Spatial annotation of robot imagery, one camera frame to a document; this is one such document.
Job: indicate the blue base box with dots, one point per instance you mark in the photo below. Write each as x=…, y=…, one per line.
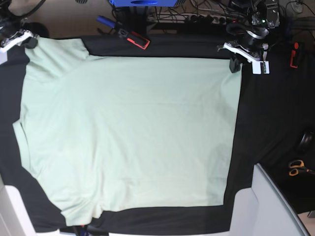
x=153, y=3

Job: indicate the light green T-shirt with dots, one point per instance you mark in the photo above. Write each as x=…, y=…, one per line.
x=115, y=133

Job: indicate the black round tape roll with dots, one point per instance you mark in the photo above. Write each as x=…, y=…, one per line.
x=305, y=142

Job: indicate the orange handled scissors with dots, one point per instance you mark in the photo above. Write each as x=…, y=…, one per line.
x=297, y=167

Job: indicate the grey white bin right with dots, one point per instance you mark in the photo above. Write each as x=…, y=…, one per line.
x=262, y=210

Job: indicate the red black bracket right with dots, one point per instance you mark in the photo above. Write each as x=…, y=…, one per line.
x=294, y=58

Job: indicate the red black clamp tool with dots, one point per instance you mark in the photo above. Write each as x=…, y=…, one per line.
x=134, y=38

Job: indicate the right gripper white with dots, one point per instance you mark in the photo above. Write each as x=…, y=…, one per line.
x=23, y=37

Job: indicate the blue handled tool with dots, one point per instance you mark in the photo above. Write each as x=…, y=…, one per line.
x=106, y=21

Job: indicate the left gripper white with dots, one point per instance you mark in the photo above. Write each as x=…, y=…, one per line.
x=260, y=65

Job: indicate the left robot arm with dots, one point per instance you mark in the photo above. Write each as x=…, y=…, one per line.
x=250, y=44

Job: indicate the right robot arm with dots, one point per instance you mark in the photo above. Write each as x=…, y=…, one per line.
x=15, y=31

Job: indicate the white bin left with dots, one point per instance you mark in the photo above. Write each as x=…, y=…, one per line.
x=14, y=219

